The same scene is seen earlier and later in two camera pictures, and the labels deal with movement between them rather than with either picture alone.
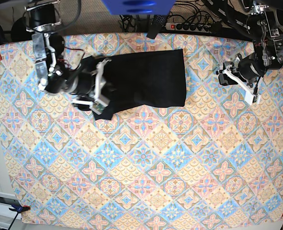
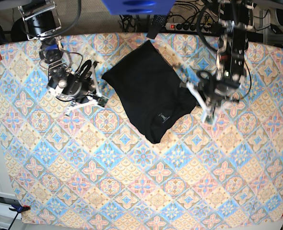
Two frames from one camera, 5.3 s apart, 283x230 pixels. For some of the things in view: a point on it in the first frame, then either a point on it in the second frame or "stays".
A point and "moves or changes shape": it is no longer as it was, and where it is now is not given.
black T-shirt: (156, 78) moves or changes shape
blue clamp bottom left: (19, 209) stays
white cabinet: (0, 217) stays
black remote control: (158, 23) stays
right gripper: (250, 67) -> (215, 91)
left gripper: (80, 81) stays
